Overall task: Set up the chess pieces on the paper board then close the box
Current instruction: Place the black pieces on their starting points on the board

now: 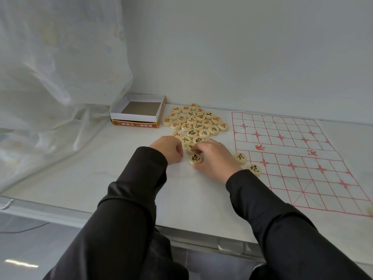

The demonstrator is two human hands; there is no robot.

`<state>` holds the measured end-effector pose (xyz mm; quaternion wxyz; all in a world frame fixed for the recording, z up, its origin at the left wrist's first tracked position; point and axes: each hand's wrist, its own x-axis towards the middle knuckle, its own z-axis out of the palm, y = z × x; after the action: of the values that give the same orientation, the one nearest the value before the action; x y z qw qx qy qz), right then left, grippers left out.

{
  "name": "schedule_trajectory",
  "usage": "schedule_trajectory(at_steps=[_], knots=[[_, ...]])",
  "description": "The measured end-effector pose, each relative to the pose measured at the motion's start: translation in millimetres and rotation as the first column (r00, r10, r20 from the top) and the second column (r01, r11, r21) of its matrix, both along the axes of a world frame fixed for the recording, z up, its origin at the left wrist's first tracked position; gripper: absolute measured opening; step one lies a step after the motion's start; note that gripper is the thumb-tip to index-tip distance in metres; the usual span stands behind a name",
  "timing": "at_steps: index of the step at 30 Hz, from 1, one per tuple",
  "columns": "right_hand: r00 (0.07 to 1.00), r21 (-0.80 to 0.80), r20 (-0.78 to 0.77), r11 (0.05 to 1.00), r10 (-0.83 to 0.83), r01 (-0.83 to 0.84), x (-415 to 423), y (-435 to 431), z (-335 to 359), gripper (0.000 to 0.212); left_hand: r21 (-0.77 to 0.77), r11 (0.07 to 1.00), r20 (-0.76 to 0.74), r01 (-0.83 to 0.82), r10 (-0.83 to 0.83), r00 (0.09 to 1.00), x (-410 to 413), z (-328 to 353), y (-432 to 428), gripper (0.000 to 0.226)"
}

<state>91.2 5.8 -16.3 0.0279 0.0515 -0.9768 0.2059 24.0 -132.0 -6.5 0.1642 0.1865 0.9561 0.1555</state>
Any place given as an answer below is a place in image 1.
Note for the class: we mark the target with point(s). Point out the person's right hand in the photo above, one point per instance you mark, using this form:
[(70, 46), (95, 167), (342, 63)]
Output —
[(218, 163)]

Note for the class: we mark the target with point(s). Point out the person's left hand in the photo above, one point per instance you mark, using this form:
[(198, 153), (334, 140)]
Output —
[(170, 150)]

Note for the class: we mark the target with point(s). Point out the round black-marked chess piece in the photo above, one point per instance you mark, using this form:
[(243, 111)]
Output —
[(370, 211), (240, 158), (195, 158), (254, 169)]

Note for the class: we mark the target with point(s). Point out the pile of wooden xiangqi pieces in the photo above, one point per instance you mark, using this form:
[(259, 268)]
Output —
[(189, 125)]

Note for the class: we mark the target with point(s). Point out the red grid xiangqi board sheet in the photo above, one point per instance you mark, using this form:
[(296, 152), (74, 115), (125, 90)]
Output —
[(291, 128)]

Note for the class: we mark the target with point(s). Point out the person's right forearm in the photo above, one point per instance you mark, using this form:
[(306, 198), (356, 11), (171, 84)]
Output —
[(285, 236)]

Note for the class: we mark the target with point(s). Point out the person's left forearm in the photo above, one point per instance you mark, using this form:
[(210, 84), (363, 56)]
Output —
[(116, 224)]

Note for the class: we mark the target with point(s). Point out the white cardboard box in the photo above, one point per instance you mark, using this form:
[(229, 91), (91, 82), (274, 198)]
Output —
[(137, 117)]

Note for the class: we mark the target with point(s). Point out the grey desk drawer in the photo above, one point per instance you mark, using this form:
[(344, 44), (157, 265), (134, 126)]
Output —
[(198, 242)]

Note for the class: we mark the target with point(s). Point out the sheer white curtain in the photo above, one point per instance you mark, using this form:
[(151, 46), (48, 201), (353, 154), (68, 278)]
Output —
[(58, 84)]

